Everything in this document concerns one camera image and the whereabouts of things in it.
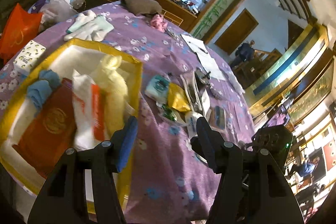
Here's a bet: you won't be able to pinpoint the blue sponge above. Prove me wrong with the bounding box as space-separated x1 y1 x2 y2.
209 106 226 132

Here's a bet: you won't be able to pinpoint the white blue wipes pack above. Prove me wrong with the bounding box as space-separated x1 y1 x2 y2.
185 111 202 139

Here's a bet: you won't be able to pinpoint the white red plastic bag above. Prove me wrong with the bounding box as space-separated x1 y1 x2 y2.
72 70 105 151

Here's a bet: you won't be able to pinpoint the yellow snack packet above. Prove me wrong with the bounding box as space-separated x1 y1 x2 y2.
167 83 191 113

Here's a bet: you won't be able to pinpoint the blue knitted cloth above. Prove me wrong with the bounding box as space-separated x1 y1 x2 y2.
27 69 61 112

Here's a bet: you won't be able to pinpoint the teal tissue pack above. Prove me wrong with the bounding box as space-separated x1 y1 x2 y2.
145 75 170 104

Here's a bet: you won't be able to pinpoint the yellow plush towel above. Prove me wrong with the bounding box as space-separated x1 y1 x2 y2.
90 55 128 136

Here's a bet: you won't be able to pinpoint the red gift bag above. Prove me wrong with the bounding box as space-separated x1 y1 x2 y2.
12 78 76 178

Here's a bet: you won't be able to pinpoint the smartphone on stand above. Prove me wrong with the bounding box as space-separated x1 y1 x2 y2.
262 105 290 128

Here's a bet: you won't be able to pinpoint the white crumpled tissue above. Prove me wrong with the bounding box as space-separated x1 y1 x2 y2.
226 71 245 95

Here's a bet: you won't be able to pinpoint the purple floral tablecloth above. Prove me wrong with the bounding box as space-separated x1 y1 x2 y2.
93 2 221 223

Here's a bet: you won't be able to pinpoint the person in dark jacket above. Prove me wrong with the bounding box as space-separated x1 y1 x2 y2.
230 40 255 68

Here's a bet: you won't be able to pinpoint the black electric motor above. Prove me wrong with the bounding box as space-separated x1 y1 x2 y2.
194 67 210 89

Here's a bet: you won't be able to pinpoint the clear zip pouch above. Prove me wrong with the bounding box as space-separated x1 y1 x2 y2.
180 71 203 114

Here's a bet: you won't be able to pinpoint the yellow edged white box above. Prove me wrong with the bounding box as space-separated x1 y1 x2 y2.
0 37 144 215

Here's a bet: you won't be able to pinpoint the brown wooden door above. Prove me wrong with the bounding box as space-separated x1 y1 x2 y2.
215 9 259 55

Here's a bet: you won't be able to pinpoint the white paper sheets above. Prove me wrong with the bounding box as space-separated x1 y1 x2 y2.
181 34 225 80

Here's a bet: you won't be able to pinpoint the patterned small carton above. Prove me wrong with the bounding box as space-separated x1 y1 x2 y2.
13 40 46 76

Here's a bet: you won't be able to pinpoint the pink cloth scrunchie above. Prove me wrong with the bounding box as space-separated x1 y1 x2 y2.
150 14 168 33

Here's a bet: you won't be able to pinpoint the white gloves pile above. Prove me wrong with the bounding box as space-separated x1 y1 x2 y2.
63 10 114 42

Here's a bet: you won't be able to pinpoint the orange red shopping bag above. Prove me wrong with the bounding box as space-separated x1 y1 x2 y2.
1 3 43 65

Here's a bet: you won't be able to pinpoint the grey brown cushion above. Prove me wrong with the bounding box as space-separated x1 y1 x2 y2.
120 0 162 16

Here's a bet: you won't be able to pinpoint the clear plastic bags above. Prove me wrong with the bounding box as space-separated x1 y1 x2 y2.
39 0 86 30

